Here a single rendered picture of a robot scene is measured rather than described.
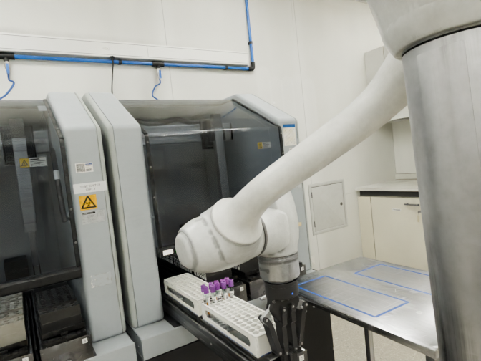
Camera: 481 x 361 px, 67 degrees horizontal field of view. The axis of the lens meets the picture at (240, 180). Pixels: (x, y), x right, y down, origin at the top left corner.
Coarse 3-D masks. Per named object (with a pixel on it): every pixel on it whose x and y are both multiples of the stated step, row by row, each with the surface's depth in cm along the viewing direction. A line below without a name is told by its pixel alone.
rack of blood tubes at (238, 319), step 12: (228, 300) 108; (240, 300) 106; (204, 312) 106; (216, 312) 99; (228, 312) 99; (240, 312) 99; (252, 312) 97; (264, 312) 96; (216, 324) 100; (228, 324) 94; (240, 324) 91; (252, 324) 90; (228, 336) 95; (240, 336) 96; (252, 336) 84; (264, 336) 84; (252, 348) 85; (264, 348) 84
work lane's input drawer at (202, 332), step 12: (168, 300) 130; (168, 312) 129; (180, 312) 118; (192, 312) 113; (192, 324) 111; (204, 324) 106; (204, 336) 104; (216, 336) 99; (216, 348) 98; (228, 348) 92; (240, 348) 88; (300, 348) 86; (228, 360) 92; (240, 360) 87; (252, 360) 84; (264, 360) 82; (276, 360) 82; (300, 360) 85
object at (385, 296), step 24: (336, 264) 144; (360, 264) 141; (384, 264) 138; (312, 288) 122; (336, 288) 119; (360, 288) 117; (384, 288) 115; (408, 288) 113; (336, 312) 103; (360, 312) 100; (384, 312) 98; (408, 312) 97; (432, 312) 95; (384, 336) 89; (408, 336) 85; (432, 336) 84; (432, 360) 79
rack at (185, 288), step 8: (168, 280) 133; (176, 280) 133; (184, 280) 132; (192, 280) 130; (200, 280) 129; (168, 288) 135; (176, 288) 124; (184, 288) 122; (192, 288) 122; (200, 288) 121; (208, 288) 120; (176, 296) 126; (184, 296) 118; (192, 296) 114; (200, 296) 113; (184, 304) 119; (192, 304) 122; (200, 304) 110; (200, 312) 110
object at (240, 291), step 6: (162, 264) 179; (168, 270) 169; (174, 270) 166; (234, 282) 137; (240, 282) 137; (234, 288) 135; (240, 288) 136; (234, 294) 135; (240, 294) 136; (246, 294) 138; (246, 300) 138
